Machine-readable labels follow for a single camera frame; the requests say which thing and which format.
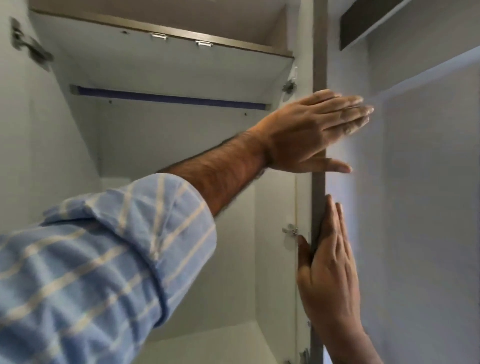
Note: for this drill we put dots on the person's left hand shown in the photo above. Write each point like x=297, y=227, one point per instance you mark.
x=300, y=131

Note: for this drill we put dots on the white cabinet side panel grey edge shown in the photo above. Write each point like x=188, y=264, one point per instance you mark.
x=320, y=56

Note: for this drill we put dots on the person's left little finger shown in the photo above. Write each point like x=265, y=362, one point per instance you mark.
x=326, y=93

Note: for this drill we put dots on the person's right middle finger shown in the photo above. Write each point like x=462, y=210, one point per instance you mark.
x=342, y=232

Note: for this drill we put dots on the blue striped shirt sleeve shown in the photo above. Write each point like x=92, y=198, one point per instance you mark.
x=93, y=270

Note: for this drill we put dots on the blue closet hanging rail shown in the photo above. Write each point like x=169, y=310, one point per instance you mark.
x=168, y=98

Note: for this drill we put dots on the large metal cabinet hinge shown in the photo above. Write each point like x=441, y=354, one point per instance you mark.
x=32, y=47

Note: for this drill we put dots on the person's left forearm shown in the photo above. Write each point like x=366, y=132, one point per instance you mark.
x=221, y=168

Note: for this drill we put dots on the white shelf with grey edge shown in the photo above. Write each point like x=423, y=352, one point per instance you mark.
x=150, y=65

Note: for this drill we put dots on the white wardrobe cabinet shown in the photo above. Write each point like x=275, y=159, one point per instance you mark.
x=150, y=146

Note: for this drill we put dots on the person's right hand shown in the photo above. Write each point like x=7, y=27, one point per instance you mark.
x=330, y=285

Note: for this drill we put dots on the person's left middle finger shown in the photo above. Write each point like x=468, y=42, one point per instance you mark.
x=348, y=113

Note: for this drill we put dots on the person's right thumb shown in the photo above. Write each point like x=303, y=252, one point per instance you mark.
x=304, y=253

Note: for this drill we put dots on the person's right forearm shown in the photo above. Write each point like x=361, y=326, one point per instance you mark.
x=348, y=348

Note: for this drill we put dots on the small metal cabinet hinge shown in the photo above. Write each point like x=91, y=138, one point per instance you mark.
x=289, y=86
x=290, y=230
x=305, y=356

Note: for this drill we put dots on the small metal shelf bracket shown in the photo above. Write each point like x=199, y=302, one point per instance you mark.
x=159, y=36
x=204, y=44

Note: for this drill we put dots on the person's left thumb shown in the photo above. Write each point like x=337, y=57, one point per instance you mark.
x=330, y=165

